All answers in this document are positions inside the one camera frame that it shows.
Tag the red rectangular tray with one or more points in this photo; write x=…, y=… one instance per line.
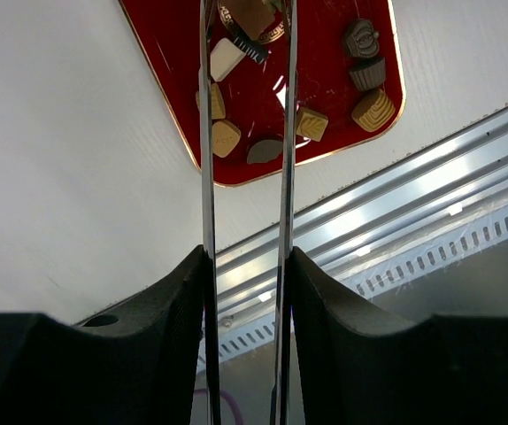
x=254, y=94

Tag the gold leaf-embossed square chocolate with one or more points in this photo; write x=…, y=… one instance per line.
x=311, y=124

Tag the perforated cable duct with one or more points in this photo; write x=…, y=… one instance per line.
x=484, y=230

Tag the silver metal tongs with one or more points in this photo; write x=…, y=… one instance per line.
x=279, y=410

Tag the white bar chocolate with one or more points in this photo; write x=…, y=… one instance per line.
x=224, y=58

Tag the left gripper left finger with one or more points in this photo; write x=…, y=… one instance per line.
x=135, y=363

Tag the gold stepped square chocolate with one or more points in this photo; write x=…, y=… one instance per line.
x=373, y=111

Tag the brown rectangular chocolate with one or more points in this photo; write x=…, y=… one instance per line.
x=252, y=16

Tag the caramel square chocolate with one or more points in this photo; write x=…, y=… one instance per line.
x=225, y=137

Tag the aluminium rail frame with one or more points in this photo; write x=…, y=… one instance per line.
x=410, y=201

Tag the dark crown chocolate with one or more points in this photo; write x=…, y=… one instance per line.
x=361, y=39

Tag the dark leaf chocolate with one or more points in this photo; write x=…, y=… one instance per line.
x=264, y=151

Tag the dark cupcake chocolate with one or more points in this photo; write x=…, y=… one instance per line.
x=369, y=73

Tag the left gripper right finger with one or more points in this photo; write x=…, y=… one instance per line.
x=360, y=364

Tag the tan ridged chocolate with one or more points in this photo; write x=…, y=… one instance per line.
x=218, y=108

